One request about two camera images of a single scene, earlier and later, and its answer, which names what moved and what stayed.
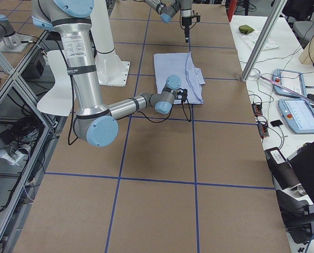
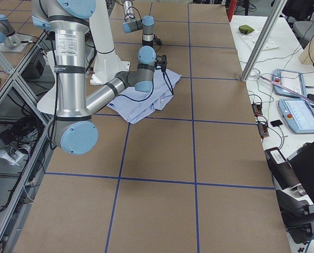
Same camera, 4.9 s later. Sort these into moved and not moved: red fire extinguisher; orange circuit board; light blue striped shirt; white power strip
Moved: light blue striped shirt
Not moved: white power strip; orange circuit board; red fire extinguisher
